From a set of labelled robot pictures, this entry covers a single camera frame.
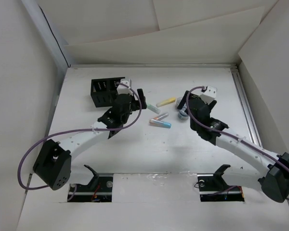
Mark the green highlighter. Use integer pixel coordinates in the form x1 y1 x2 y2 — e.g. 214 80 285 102
147 104 161 115

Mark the clear jar blue label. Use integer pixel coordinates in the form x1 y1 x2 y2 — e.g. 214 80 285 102
178 107 189 120

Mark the blue highlighter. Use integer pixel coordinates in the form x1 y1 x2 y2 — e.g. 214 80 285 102
149 119 171 128

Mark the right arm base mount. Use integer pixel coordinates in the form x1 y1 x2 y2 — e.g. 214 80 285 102
194 165 245 202

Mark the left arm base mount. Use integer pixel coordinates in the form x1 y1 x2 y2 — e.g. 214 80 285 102
67 165 114 203

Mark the aluminium rail back edge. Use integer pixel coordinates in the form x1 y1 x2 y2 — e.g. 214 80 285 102
70 64 237 69

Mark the yellow highlighter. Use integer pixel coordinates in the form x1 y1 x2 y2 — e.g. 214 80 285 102
156 97 176 107

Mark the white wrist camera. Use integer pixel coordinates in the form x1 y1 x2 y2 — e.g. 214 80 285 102
117 78 133 95
199 86 217 104

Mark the orange highlighter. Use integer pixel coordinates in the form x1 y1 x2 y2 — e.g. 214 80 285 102
150 112 169 121

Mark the aluminium rail right edge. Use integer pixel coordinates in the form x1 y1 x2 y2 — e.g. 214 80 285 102
230 65 263 147

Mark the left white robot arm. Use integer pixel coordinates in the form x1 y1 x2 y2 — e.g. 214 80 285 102
33 89 146 191

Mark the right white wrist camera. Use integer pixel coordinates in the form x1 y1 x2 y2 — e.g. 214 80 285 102
199 86 217 104

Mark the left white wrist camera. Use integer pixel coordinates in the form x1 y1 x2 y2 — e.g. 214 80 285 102
117 78 133 95

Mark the aluminium rail edge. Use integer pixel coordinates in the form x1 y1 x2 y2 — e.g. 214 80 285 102
70 64 237 69
230 65 263 147

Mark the black two-compartment organizer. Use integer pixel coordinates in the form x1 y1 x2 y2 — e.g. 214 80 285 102
91 77 125 108

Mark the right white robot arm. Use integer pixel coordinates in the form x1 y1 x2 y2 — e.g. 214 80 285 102
177 87 289 203

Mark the clear jar of paperclips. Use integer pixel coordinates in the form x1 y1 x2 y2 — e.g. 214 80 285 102
176 97 185 110

